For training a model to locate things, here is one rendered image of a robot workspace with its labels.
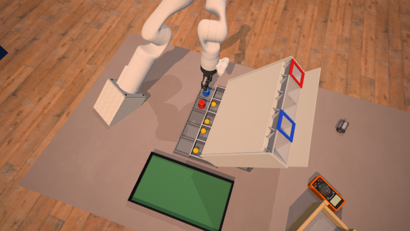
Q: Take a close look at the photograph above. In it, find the blue funnel band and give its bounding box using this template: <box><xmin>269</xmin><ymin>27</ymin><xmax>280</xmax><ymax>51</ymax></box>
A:
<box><xmin>277</xmin><ymin>110</ymin><xmax>296</xmax><ymax>142</ymax></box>

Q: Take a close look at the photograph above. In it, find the green tray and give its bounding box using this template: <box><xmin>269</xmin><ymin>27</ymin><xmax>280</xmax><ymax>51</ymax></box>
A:
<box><xmin>129</xmin><ymin>152</ymin><xmax>235</xmax><ymax>231</ymax></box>

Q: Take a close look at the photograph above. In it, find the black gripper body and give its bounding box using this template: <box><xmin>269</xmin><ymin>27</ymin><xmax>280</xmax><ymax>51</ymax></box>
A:
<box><xmin>201</xmin><ymin>67</ymin><xmax>217</xmax><ymax>80</ymax></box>

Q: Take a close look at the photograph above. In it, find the orange digital multimeter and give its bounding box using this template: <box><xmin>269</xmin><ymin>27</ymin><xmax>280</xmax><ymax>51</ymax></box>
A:
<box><xmin>308</xmin><ymin>176</ymin><xmax>345</xmax><ymax>212</ymax></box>

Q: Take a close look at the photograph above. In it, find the red funnel rim band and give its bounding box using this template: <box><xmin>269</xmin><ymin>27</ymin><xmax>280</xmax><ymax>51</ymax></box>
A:
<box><xmin>289</xmin><ymin>59</ymin><xmax>305</xmax><ymax>88</ymax></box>

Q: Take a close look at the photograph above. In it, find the wooden crate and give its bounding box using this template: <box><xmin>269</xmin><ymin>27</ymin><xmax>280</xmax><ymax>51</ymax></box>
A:
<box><xmin>288</xmin><ymin>200</ymin><xmax>356</xmax><ymax>231</ymax></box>

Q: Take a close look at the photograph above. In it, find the red plug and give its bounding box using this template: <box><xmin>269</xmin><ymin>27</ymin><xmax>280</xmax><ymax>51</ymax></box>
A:
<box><xmin>198</xmin><ymin>99</ymin><xmax>205</xmax><ymax>109</ymax></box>

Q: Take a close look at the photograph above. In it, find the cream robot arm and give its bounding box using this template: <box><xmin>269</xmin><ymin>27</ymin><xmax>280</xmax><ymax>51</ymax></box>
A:
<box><xmin>117</xmin><ymin>0</ymin><xmax>229</xmax><ymax>94</ymax></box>

